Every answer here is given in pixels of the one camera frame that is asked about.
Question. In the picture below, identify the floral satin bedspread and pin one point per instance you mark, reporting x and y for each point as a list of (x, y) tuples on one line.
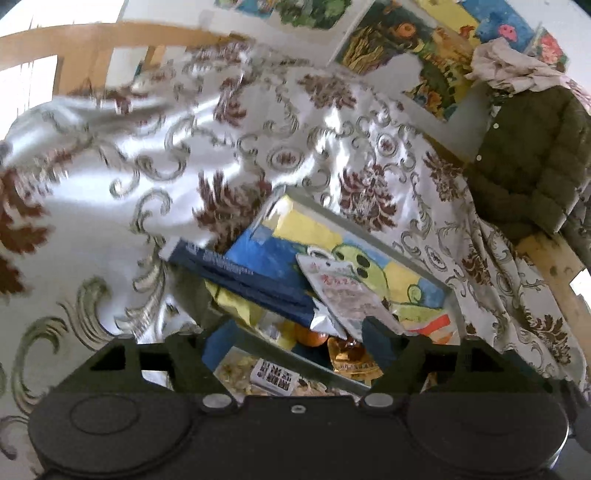
[(93, 184)]

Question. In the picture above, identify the window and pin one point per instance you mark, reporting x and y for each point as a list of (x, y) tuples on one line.
[(24, 87)]

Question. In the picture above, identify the orange spicy snack bag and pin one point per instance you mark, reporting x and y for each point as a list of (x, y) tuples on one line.
[(441, 330)]

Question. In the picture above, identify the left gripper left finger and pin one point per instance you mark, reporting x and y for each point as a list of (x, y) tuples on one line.
[(180, 356)]

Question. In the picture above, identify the sunflower painting poster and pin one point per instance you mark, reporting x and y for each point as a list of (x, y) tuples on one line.
[(388, 29)]

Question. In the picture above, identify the grey tray with painting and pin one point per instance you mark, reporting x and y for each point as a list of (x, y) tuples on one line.
[(289, 224)]

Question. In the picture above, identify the dark blue long packet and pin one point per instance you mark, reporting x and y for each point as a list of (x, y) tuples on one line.
[(292, 303)]

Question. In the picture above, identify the mixed nut bar pack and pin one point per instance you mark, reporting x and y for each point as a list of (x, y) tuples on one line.
[(246, 375)]

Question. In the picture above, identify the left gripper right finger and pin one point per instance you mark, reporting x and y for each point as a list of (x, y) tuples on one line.
[(406, 362)]

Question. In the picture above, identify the landscape painting poster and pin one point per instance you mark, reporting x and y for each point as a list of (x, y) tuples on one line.
[(446, 61)]

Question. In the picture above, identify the golden brown snack packet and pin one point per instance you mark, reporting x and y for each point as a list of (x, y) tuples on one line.
[(350, 359)]

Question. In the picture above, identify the olive quilted jacket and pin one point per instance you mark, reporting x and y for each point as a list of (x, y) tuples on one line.
[(532, 170)]

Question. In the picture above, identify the anime girl poster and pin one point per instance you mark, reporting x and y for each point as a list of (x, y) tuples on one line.
[(256, 8)]

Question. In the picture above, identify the pink crumpled cloth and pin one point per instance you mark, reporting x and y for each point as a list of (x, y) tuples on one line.
[(497, 64)]

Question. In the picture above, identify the small orange fruit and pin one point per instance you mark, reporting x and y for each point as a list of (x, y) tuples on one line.
[(308, 337)]

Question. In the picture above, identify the white dried tofu packet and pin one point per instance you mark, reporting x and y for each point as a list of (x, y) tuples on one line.
[(348, 299)]

